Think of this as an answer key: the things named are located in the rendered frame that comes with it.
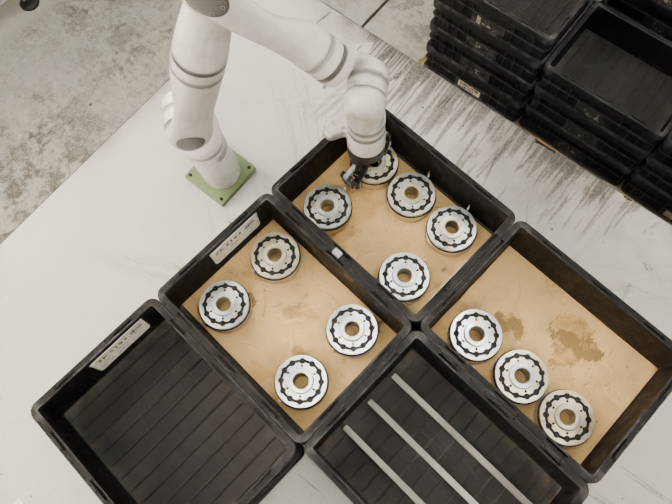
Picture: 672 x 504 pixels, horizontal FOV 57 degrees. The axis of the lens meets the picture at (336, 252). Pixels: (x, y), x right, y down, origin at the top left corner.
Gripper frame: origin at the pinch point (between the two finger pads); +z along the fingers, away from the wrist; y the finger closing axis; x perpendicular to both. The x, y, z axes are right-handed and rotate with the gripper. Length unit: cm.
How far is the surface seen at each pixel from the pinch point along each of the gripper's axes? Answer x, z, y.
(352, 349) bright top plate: -21.8, -0.5, -31.2
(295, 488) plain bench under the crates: -29, 15, -59
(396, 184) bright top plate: -6.9, -0.5, 1.8
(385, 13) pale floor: 65, 86, 94
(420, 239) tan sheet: -17.9, 2.5, -3.9
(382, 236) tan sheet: -11.3, 2.4, -8.4
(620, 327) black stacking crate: -59, -1, 5
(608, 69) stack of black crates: -22, 48, 94
